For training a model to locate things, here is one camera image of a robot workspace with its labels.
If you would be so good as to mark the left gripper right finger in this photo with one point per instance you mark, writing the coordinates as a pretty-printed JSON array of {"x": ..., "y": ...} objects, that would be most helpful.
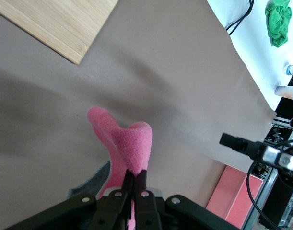
[{"x": 146, "y": 203}]

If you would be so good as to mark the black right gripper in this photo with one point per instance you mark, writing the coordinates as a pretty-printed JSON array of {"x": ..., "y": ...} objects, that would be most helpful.
[{"x": 285, "y": 160}]

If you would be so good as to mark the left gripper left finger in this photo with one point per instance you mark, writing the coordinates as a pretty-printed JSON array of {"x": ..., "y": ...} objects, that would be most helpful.
[{"x": 117, "y": 198}]

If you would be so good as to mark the pink and grey cloth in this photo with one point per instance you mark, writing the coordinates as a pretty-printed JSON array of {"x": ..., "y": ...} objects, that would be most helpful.
[{"x": 132, "y": 143}]

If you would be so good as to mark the green crumpled cloth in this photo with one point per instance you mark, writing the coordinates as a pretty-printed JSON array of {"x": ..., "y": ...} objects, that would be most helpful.
[{"x": 278, "y": 24}]

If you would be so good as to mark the pink plastic bin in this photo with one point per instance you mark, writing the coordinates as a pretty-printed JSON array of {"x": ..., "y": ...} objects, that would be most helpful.
[{"x": 232, "y": 198}]

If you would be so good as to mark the white paper cups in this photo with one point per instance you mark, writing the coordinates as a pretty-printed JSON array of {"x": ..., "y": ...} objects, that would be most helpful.
[{"x": 290, "y": 107}]

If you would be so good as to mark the plain white paper cup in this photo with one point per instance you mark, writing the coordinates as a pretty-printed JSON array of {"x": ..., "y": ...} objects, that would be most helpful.
[{"x": 286, "y": 91}]

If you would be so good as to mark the white paper cup blue print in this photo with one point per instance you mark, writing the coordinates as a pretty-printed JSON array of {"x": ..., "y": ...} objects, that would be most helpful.
[{"x": 292, "y": 69}]

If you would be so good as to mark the wooden cutting board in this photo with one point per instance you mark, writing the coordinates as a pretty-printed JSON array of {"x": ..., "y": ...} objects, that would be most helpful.
[{"x": 52, "y": 24}]

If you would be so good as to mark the aluminium table edge rail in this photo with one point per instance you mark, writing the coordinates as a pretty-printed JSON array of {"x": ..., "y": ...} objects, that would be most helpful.
[{"x": 280, "y": 119}]

